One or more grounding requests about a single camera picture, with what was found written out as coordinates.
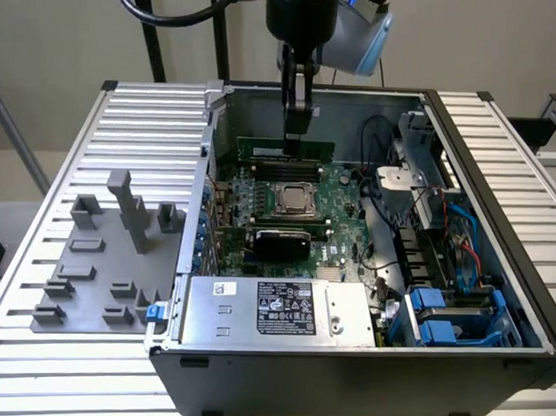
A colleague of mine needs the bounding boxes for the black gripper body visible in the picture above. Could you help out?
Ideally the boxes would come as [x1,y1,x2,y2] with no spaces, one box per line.
[265,0,343,58]

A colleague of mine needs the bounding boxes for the green RAM stick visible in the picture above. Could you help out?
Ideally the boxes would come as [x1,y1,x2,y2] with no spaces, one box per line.
[236,133,338,166]

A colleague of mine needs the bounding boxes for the black RAM slots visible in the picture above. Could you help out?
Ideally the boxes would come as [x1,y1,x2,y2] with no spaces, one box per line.
[252,158,324,183]

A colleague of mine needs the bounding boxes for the black stand pole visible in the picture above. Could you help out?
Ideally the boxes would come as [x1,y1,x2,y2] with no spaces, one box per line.
[209,0,232,81]
[134,0,168,84]

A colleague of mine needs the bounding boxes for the CPU socket with CPU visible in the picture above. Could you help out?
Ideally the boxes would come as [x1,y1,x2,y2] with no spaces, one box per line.
[270,182,319,217]

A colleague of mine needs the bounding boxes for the green motherboard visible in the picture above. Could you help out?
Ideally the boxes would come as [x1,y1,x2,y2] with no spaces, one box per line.
[212,158,382,284]

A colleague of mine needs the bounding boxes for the silver disk bay cage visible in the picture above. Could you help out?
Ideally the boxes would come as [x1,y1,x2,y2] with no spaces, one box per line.
[372,109,463,233]

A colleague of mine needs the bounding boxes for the black graphics card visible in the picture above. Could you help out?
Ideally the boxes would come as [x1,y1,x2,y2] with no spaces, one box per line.
[252,228,314,265]

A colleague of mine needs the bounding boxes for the black fan shroud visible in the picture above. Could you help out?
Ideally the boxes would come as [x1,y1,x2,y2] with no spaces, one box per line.
[391,224,449,289]

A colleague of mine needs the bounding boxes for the silver power supply unit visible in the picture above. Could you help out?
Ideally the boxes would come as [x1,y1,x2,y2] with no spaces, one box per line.
[175,269,376,355]

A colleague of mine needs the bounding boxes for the grey parts rack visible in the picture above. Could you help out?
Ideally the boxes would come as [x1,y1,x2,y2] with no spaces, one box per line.
[24,166,193,339]

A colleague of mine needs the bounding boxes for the blue case latch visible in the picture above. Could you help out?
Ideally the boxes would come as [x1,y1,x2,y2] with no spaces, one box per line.
[144,301,169,325]

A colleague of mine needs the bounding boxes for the blue disk caddy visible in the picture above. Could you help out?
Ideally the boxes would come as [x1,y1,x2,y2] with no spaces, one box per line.
[384,281,524,352]

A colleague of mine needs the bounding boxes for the black open PC case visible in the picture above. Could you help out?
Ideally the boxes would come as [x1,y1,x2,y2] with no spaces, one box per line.
[139,68,556,416]

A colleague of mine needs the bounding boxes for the thin black wire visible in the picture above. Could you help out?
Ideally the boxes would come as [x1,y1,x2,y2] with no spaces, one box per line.
[357,113,399,171]

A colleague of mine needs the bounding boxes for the thick black cable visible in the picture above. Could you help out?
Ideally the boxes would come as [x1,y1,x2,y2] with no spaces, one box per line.
[114,0,241,30]

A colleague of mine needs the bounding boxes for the blue flat wire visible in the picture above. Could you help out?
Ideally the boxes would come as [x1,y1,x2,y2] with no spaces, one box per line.
[445,199,482,296]

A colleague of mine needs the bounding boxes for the red wire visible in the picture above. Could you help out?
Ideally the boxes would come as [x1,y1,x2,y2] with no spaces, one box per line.
[460,234,487,286]

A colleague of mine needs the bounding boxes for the aluminium profile rail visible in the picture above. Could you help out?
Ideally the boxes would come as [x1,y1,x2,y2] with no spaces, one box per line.
[532,92,556,164]

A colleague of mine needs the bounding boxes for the aluminium frame bar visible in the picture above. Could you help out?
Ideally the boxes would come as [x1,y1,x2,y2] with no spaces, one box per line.
[0,56,51,197]

